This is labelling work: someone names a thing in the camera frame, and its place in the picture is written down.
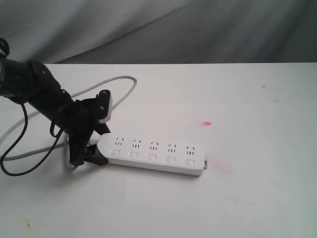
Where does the white wrinkled backdrop cloth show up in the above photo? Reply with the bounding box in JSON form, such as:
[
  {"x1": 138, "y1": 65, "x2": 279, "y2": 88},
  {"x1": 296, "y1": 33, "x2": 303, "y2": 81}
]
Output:
[{"x1": 0, "y1": 0, "x2": 317, "y2": 64}]

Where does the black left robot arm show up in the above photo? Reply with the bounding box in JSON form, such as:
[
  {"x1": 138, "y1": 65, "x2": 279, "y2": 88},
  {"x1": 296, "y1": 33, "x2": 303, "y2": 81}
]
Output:
[{"x1": 0, "y1": 39, "x2": 112, "y2": 166}]

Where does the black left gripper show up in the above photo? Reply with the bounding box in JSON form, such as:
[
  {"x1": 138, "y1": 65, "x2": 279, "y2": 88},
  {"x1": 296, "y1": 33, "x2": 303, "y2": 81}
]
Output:
[{"x1": 66, "y1": 100, "x2": 110, "y2": 167}]

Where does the grey power cord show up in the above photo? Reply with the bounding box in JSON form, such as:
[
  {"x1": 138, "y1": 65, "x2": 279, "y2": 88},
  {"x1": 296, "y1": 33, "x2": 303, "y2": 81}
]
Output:
[{"x1": 0, "y1": 76, "x2": 138, "y2": 173}]

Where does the white five-outlet power strip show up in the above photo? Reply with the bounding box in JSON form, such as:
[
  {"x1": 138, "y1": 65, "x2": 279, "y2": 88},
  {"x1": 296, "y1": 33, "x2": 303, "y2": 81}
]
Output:
[{"x1": 97, "y1": 133, "x2": 208, "y2": 176}]

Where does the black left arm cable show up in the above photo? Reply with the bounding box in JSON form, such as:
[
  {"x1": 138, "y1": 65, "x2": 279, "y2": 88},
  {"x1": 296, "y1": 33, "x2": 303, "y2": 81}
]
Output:
[{"x1": 0, "y1": 81, "x2": 82, "y2": 177}]

